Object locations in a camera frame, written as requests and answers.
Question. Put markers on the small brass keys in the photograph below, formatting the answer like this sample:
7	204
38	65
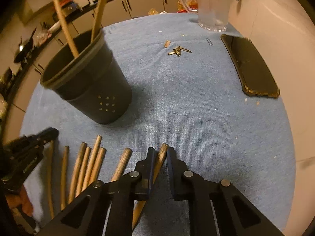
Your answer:
178	51

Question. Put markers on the black smartphone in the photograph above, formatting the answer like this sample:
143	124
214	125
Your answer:
254	74

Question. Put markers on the black wok on stove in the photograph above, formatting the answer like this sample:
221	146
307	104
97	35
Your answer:
24	48

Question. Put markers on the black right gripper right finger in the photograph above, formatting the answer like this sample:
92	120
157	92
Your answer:
182	181

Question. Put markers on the blue table cloth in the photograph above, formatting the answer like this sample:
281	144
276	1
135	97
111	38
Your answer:
193	102

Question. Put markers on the thin wooden chopstick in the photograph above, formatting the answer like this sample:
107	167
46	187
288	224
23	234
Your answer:
49	177

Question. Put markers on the dark cylindrical utensil holder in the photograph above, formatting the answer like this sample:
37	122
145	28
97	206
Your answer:
93	82

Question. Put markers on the metal paper clip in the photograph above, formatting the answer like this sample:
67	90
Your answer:
209	42

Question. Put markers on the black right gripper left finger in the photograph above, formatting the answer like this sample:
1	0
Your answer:
144	167

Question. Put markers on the person's left hand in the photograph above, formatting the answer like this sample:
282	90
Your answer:
20	199

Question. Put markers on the clear glass beer mug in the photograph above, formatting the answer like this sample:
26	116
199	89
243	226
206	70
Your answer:
212	14

